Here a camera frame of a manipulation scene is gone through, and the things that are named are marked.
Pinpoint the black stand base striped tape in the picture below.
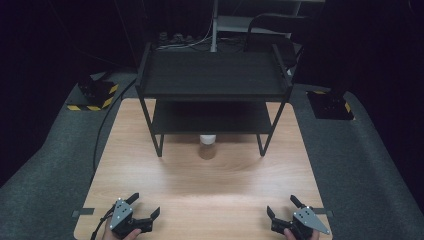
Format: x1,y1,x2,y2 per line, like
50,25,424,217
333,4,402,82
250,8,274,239
306,89,356,121
66,73,120,112

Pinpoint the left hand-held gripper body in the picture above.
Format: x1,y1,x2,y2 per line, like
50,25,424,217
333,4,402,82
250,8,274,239
108,198,154,240

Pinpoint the long black floor cable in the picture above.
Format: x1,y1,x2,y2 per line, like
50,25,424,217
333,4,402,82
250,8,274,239
92,77,138,174

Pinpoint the black chair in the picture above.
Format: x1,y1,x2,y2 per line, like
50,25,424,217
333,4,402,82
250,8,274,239
244,12,305,74

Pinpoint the white cable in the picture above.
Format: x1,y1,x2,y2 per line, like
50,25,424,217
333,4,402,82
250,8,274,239
156,16,215,52

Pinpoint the person's left hand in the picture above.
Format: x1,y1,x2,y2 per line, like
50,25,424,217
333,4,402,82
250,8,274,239
101,219,143,240

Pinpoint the grey tape strip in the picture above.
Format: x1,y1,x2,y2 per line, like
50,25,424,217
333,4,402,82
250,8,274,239
71,207,96,219
313,207,335,218

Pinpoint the white metal shelf stand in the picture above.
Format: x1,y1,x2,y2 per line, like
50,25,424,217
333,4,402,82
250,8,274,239
209,0,326,54

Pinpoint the person's right hand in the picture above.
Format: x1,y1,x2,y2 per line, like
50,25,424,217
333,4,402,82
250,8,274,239
283,227,321,240

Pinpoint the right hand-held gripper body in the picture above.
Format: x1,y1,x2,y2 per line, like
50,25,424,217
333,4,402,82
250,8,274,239
270,205,332,240

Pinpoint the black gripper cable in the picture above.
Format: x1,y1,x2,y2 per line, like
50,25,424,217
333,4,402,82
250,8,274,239
89,205,117,240

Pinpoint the black two-tier shelf rack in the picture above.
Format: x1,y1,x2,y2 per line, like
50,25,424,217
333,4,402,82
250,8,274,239
134,41,295,158

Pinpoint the black power strip with plugs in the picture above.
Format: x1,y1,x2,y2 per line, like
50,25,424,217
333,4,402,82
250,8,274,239
155,31,202,48

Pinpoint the clear bottle with white cap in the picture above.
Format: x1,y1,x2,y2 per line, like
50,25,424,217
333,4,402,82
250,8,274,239
198,133,218,161

